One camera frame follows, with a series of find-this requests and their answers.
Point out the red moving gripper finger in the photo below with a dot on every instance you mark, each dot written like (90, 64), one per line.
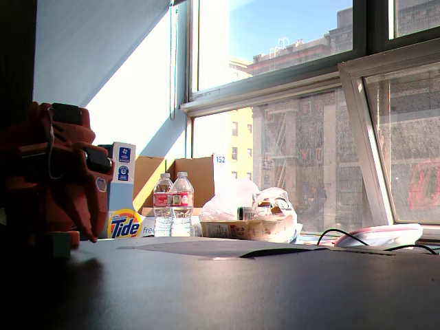
(87, 220)

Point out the red fixed gripper finger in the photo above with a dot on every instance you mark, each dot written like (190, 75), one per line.
(102, 206)

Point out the green cube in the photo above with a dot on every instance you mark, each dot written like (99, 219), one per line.
(62, 244)

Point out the red robot arm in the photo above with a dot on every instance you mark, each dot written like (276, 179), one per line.
(34, 165)

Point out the numbered grid paper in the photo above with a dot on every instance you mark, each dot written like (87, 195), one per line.
(206, 247)

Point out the Tide cardboard box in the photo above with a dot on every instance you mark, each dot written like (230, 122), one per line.
(123, 192)

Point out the clear plastic water bottle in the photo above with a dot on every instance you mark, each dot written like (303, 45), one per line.
(162, 206)
(182, 206)

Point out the white plastic bag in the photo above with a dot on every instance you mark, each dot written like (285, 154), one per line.
(227, 199)

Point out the printed paper carton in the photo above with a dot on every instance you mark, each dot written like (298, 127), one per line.
(247, 230)

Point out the pink pen case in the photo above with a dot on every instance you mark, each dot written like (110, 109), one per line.
(381, 233)

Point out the white loose window frame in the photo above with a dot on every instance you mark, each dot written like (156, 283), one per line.
(364, 144)

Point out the fixed window frame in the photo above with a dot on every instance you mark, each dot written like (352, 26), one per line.
(359, 27)

